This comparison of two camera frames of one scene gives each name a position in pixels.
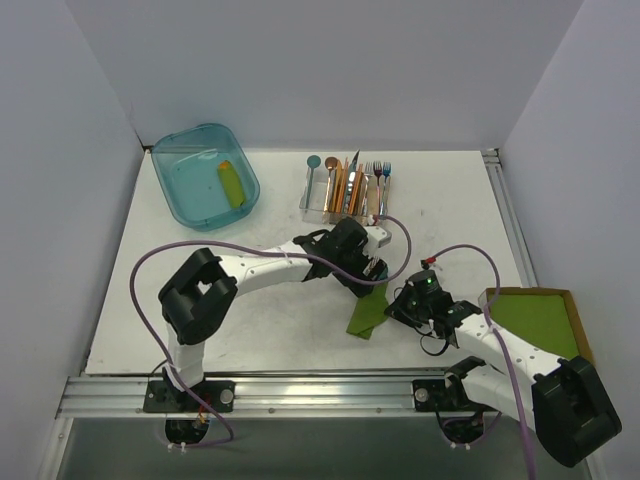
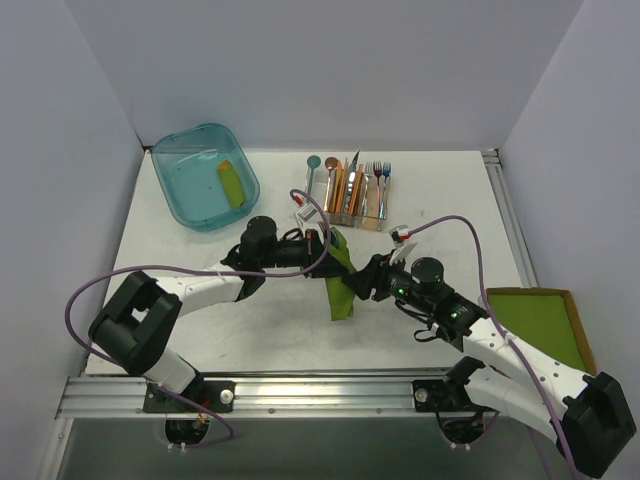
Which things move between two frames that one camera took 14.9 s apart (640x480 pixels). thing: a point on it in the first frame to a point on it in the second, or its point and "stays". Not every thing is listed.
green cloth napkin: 370,312 to 340,295
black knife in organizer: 352,175 stays
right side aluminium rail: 494,164 stays
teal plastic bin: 186,163 stays
